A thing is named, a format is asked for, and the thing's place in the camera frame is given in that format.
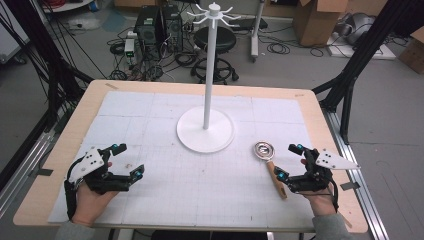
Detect white flat board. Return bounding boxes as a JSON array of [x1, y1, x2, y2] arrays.
[[325, 33, 397, 61]]

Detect black frame struts with cables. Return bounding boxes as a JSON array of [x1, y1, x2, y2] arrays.
[[0, 0, 95, 134]]

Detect metal strainer with wooden handle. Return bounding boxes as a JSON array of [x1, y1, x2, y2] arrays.
[[253, 141, 289, 201]]

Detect white grid mat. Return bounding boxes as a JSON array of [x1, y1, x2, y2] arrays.
[[47, 90, 316, 230]]

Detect white metal stand post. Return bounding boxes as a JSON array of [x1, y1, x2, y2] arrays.
[[250, 0, 266, 63]]

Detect person's left hand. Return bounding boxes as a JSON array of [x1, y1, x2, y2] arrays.
[[71, 182, 120, 228]]

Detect slim black computer tower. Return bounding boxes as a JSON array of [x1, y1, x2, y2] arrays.
[[161, 4, 185, 53]]

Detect small grey power unit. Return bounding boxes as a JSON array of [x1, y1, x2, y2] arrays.
[[124, 38, 137, 66]]

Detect coiled black cable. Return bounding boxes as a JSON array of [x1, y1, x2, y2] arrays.
[[266, 42, 291, 56]]

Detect closed cardboard box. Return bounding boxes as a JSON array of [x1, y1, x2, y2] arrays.
[[398, 26, 424, 75]]

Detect grey rounded machine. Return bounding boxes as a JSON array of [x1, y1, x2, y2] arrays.
[[334, 12, 376, 46]]

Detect black flat device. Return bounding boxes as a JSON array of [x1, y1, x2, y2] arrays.
[[229, 17, 269, 32]]

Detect aluminium rail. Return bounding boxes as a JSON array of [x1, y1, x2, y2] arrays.
[[0, 129, 56, 218], [322, 109, 390, 240]]

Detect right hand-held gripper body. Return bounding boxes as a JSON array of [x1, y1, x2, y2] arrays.
[[286, 148, 362, 195]]

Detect large black computer tower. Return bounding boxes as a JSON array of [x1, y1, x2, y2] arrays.
[[133, 5, 165, 62]]

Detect black round stool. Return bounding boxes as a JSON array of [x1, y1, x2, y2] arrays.
[[190, 26, 240, 85]]

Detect open cardboard box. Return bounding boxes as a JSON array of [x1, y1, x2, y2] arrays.
[[293, 0, 352, 47]]

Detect person's right hand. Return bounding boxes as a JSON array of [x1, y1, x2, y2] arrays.
[[299, 158, 338, 218]]

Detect white hook stand rack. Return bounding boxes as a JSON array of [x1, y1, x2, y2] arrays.
[[175, 1, 242, 154]]

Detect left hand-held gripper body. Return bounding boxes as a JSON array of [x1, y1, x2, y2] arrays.
[[66, 146, 134, 196]]

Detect black wrist strap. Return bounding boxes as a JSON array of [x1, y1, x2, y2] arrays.
[[63, 159, 81, 221]]

